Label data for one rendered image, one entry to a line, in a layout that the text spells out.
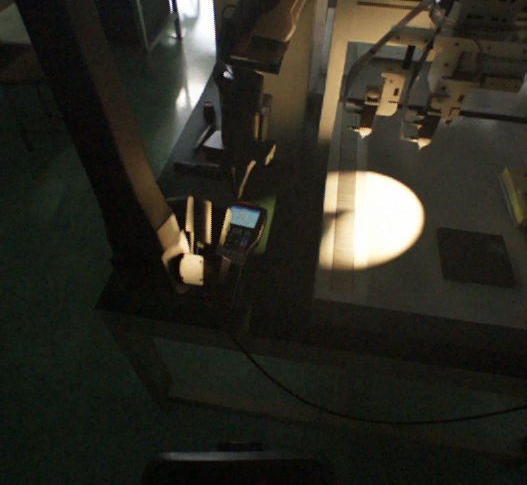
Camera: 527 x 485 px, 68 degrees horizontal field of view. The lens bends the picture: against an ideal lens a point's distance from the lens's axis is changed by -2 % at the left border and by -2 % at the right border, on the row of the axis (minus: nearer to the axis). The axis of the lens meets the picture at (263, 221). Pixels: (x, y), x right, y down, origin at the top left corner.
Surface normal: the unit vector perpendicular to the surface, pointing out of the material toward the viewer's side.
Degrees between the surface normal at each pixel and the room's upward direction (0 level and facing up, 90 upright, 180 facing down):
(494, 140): 0
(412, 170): 0
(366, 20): 90
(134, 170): 72
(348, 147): 0
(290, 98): 90
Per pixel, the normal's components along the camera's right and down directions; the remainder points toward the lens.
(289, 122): -0.17, 0.75
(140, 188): 0.93, -0.09
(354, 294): 0.01, -0.65
